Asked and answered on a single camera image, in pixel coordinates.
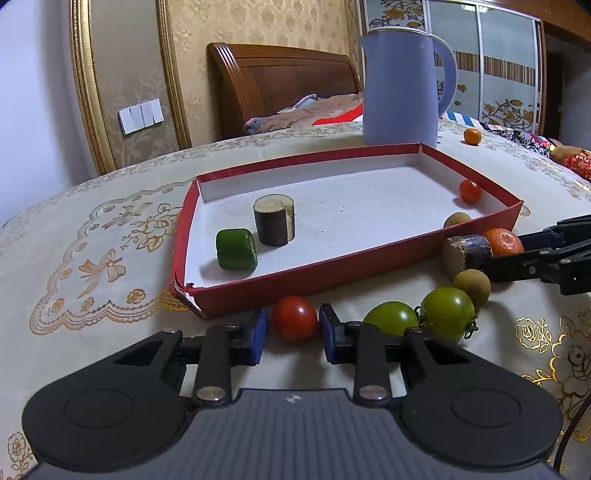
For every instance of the green cube fruit piece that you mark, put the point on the green cube fruit piece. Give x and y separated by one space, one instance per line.
236 250

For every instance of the red cardboard tray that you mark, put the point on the red cardboard tray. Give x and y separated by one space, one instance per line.
359 212

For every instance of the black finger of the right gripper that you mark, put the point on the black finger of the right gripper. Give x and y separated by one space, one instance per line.
568 236

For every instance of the pale-topped dark cylinder piece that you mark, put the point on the pale-topped dark cylinder piece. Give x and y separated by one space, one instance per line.
275 219

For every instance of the small orange kumquat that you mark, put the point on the small orange kumquat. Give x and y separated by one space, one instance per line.
472 136

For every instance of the gold wall moulding frame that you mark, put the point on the gold wall moulding frame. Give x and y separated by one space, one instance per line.
122 55

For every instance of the orange mandarin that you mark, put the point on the orange mandarin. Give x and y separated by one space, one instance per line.
504 242

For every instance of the tan longan fruit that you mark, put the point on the tan longan fruit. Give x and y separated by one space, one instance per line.
475 284

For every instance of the green tomato with stem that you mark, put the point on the green tomato with stem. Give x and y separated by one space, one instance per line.
448 313

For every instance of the white wall switch panel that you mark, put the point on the white wall switch panel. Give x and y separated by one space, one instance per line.
140 116

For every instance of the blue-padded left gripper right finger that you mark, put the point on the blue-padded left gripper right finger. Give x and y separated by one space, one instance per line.
362 345

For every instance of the small red cherry tomato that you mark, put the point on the small red cherry tomato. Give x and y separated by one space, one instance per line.
470 192

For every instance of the floral sliding wardrobe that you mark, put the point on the floral sliding wardrobe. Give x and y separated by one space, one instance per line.
510 55

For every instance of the wooden bed headboard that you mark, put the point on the wooden bed headboard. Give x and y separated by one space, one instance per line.
252 80

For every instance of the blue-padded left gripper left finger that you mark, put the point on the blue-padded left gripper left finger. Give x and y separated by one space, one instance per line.
222 348

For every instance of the blue electric kettle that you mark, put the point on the blue electric kettle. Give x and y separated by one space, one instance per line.
410 82

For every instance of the small tan longan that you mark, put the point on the small tan longan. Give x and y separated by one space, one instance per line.
456 219

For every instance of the pink bed quilt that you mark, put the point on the pink bed quilt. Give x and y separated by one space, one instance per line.
310 111

